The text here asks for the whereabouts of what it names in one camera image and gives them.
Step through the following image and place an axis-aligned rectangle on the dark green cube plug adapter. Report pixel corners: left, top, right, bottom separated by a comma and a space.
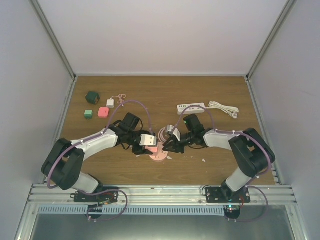
85, 91, 100, 105

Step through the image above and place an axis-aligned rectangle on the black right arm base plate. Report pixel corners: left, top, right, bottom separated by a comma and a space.
201, 185, 251, 204

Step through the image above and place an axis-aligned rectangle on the aluminium front rail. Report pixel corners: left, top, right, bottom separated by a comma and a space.
27, 184, 297, 206

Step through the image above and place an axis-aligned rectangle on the white power strip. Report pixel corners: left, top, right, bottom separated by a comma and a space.
177, 102, 206, 115

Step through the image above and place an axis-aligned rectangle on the pink cube socket adapter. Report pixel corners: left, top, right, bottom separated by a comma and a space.
144, 146, 158, 154

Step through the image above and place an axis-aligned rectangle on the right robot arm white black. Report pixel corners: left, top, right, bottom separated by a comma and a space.
163, 114, 276, 203

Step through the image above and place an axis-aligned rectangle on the slotted grey cable duct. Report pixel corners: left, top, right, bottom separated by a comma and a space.
38, 204, 225, 216

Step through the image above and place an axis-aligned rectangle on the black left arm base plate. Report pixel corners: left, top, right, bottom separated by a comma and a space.
70, 186, 119, 205

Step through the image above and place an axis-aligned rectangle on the small grey white plug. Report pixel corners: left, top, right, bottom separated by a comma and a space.
106, 99, 115, 109

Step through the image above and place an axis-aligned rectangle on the white power cord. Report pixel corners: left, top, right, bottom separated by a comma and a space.
204, 100, 240, 120

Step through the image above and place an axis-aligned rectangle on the pink round socket tower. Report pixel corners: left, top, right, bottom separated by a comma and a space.
149, 147, 169, 163

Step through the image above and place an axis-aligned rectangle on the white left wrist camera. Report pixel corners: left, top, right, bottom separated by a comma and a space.
139, 134, 158, 147

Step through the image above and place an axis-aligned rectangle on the red pink charger plug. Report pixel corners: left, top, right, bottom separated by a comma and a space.
97, 107, 110, 118

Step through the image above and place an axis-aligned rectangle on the light green plug adapter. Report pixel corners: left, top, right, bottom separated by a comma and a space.
84, 109, 93, 120

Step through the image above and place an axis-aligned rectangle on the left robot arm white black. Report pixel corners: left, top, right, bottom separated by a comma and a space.
41, 113, 158, 202

